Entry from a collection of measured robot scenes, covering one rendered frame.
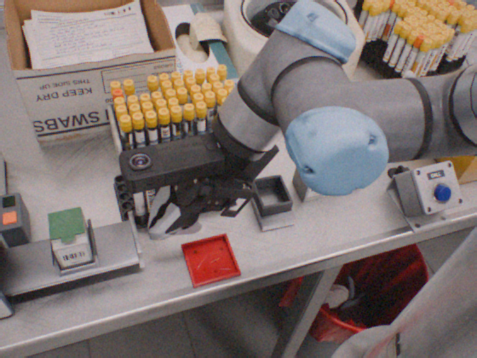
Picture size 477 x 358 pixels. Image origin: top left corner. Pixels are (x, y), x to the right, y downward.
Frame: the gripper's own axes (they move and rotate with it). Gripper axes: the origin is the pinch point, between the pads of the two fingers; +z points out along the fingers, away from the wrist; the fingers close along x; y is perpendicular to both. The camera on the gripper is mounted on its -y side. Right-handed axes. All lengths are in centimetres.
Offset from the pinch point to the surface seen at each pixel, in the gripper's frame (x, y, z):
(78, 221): 0.1, -10.0, -0.8
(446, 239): 23, 144, 24
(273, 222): -1.4, 17.3, -5.9
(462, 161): -1, 44, -25
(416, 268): 2, 83, 11
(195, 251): -2.1, 7.3, 1.2
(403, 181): -1.9, 33.7, -19.5
